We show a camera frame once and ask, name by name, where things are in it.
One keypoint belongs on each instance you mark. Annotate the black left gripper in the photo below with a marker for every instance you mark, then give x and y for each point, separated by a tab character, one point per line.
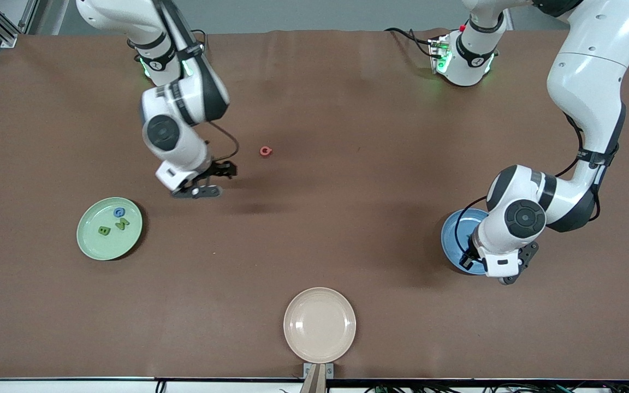
468	257

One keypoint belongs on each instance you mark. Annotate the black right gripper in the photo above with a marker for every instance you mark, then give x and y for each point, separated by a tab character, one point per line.
220	168

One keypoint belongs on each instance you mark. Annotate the red letter Q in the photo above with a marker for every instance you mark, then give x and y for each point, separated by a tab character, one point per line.
261	151

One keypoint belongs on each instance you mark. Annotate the green letter N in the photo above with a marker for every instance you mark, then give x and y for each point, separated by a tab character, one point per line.
122	224

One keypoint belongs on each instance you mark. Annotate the blue letter G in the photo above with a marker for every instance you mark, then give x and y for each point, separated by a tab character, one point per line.
116	212

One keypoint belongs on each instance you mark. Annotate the green letter B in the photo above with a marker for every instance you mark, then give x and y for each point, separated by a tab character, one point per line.
104	231

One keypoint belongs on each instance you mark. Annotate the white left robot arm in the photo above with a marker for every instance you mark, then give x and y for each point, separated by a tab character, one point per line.
593	65

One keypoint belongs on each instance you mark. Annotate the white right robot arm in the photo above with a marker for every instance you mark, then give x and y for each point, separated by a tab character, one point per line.
118	13

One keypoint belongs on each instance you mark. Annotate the blue plate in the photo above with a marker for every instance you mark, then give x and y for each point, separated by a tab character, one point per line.
451	234

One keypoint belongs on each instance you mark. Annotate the light green plate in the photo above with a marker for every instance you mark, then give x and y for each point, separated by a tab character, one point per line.
90	240

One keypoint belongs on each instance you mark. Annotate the beige plate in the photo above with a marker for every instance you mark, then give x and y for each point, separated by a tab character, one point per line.
320	325

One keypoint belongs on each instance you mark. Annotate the tan post with metal bracket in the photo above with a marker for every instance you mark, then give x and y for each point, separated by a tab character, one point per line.
319	382

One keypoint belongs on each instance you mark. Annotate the aluminium frame profile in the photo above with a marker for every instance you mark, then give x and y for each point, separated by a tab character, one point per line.
9	39

